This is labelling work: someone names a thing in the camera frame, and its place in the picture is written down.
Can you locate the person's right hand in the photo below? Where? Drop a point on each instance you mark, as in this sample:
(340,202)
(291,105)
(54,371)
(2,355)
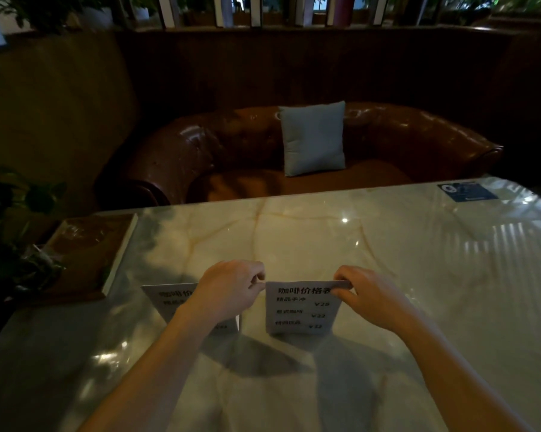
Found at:
(375,299)

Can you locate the person's left hand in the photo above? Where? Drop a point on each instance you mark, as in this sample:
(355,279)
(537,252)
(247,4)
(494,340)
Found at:
(223,290)

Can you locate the person's right fingers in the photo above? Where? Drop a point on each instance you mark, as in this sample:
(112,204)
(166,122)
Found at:
(344,278)

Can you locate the person's left fingers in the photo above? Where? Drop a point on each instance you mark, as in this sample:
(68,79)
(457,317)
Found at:
(255,274)

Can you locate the white printed price card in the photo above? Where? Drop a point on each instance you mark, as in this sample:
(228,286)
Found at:
(299,310)
(162,299)

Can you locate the person's right forearm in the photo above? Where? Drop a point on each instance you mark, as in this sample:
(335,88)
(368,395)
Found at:
(455,377)

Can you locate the person's left forearm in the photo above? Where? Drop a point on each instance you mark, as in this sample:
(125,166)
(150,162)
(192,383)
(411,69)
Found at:
(156,373)

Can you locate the brown leather sofa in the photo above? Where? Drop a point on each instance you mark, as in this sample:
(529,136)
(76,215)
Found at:
(234,148)

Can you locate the light blue cushion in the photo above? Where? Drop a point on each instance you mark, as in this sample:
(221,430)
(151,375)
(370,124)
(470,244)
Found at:
(314,139)

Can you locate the blue sticker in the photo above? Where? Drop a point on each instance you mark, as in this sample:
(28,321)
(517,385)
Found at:
(468,192)

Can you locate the brown hardcover book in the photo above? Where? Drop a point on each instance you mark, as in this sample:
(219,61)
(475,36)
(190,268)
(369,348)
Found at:
(93,249)

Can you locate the green leafy potted plant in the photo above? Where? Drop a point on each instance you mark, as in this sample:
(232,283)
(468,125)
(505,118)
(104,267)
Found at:
(14,229)

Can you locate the slatted wooden divider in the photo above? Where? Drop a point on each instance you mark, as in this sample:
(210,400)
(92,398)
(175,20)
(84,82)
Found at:
(257,11)

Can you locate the green plant in white pot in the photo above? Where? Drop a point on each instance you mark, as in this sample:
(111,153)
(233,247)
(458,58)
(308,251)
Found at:
(95,13)

